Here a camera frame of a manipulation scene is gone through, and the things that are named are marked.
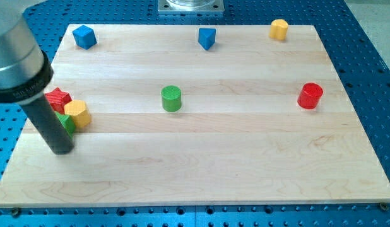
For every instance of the red star block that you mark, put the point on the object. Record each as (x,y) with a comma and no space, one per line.
(58,99)

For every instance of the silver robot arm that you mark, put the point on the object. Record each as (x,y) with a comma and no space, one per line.
(25,71)

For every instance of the blue cube block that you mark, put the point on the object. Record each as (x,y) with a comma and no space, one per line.
(84,37)

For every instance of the light wooden board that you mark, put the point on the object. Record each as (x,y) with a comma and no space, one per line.
(239,138)

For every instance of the blue triangle block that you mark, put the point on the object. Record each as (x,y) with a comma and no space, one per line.
(206,37)

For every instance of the yellow hexagon block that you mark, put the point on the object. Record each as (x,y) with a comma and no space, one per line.
(78,111)

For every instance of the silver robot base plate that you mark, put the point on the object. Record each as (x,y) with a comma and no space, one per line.
(190,6)

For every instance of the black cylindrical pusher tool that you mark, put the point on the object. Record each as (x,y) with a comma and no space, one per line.
(46,122)

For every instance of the yellow heart block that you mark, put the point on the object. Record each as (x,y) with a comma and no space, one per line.
(278,29)

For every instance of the red cylinder block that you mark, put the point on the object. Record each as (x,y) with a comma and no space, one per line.
(310,95)

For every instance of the green cylinder block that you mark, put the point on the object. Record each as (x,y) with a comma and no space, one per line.
(171,98)

